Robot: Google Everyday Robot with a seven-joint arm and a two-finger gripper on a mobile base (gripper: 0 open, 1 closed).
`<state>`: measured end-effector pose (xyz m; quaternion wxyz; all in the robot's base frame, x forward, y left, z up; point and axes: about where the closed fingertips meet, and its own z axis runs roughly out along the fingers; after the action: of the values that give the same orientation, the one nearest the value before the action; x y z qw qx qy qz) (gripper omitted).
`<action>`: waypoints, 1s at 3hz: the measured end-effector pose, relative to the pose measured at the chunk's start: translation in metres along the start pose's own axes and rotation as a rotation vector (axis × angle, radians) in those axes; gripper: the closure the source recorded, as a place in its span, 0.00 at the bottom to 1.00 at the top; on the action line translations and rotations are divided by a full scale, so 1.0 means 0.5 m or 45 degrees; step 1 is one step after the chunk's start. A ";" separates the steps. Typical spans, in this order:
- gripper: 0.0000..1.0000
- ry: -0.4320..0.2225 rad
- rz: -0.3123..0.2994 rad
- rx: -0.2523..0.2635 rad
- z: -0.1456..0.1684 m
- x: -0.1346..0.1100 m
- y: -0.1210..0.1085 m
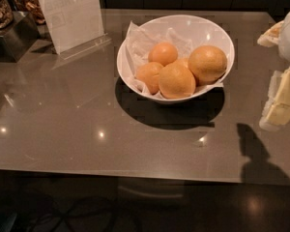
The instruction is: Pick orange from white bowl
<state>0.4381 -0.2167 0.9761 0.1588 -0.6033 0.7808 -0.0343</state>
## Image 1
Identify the acrylic sign holder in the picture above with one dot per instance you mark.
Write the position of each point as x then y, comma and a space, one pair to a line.
74, 26

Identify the front centre orange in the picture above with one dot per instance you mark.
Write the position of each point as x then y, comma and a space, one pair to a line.
176, 81

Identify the large orange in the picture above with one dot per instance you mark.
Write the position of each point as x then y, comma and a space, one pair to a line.
208, 63

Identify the white ceramic bowl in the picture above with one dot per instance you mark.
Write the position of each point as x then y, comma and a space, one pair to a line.
186, 32

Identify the front left orange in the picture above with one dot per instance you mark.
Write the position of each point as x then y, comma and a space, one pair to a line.
149, 74

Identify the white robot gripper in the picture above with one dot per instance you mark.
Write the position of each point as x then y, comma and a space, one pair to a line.
277, 108

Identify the dark metal cube stand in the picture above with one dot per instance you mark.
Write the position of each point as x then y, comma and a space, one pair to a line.
18, 37

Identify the hidden middle orange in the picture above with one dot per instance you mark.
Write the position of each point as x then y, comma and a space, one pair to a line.
182, 62

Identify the back left orange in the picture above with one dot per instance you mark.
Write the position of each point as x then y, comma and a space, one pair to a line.
163, 53

